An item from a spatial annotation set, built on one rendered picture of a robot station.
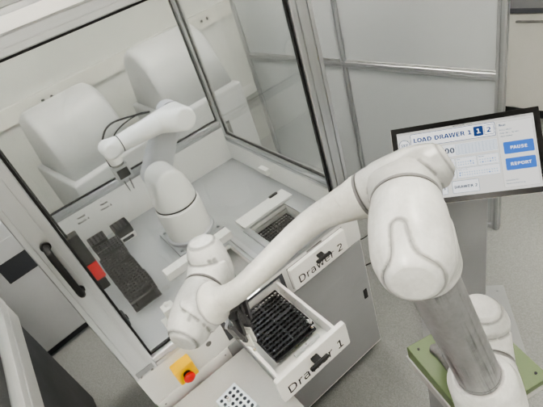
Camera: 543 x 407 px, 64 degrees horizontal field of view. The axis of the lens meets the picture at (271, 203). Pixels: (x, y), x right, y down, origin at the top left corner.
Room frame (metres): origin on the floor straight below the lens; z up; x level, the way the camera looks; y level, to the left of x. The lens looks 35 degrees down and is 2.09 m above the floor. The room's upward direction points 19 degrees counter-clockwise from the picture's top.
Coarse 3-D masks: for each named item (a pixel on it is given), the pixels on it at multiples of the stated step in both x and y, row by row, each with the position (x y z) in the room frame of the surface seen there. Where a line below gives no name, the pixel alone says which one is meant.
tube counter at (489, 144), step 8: (456, 144) 1.32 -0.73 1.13; (464, 144) 1.31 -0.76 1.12; (472, 144) 1.30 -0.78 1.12; (480, 144) 1.29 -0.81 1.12; (488, 144) 1.27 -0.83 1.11; (496, 144) 1.26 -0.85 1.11; (448, 152) 1.32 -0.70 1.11; (456, 152) 1.31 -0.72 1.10; (464, 152) 1.29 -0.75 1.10; (472, 152) 1.28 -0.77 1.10; (480, 152) 1.27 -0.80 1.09
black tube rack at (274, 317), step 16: (256, 304) 1.10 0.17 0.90; (272, 304) 1.11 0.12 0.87; (288, 304) 1.05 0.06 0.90; (256, 320) 1.03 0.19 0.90; (272, 320) 1.01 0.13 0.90; (288, 320) 0.99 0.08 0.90; (304, 320) 0.97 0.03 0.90; (256, 336) 0.97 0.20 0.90; (272, 336) 0.95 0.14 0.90; (288, 336) 0.92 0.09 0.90; (304, 336) 0.92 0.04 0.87; (288, 352) 0.89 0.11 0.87
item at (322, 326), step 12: (276, 288) 1.18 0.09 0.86; (252, 300) 1.14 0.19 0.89; (288, 300) 1.13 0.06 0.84; (300, 300) 1.06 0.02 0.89; (312, 312) 0.99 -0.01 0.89; (324, 324) 0.94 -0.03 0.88; (312, 336) 0.94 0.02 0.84; (264, 360) 0.87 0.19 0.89; (288, 360) 0.88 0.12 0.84; (276, 372) 0.85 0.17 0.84
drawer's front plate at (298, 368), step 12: (336, 324) 0.88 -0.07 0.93; (324, 336) 0.86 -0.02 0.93; (336, 336) 0.86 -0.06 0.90; (348, 336) 0.88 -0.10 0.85; (312, 348) 0.83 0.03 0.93; (324, 348) 0.84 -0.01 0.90; (336, 348) 0.85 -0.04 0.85; (300, 360) 0.80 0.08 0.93; (288, 372) 0.78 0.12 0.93; (300, 372) 0.79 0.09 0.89; (312, 372) 0.81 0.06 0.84; (276, 384) 0.75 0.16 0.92; (288, 384) 0.77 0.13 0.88; (300, 384) 0.78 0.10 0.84; (288, 396) 0.76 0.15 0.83
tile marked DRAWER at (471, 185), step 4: (460, 180) 1.24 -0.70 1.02; (464, 180) 1.23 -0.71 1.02; (468, 180) 1.23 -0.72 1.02; (472, 180) 1.22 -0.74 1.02; (476, 180) 1.22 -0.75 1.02; (452, 184) 1.24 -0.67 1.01; (456, 184) 1.24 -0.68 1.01; (460, 184) 1.23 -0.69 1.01; (464, 184) 1.23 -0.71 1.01; (468, 184) 1.22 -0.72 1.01; (472, 184) 1.21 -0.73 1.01; (476, 184) 1.21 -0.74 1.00; (452, 188) 1.23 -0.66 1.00; (456, 188) 1.23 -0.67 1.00; (460, 188) 1.22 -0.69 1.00; (464, 188) 1.22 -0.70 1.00; (468, 188) 1.21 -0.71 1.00; (472, 188) 1.21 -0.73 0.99; (476, 188) 1.20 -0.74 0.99; (456, 192) 1.22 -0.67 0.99; (460, 192) 1.22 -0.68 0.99; (464, 192) 1.21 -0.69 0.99
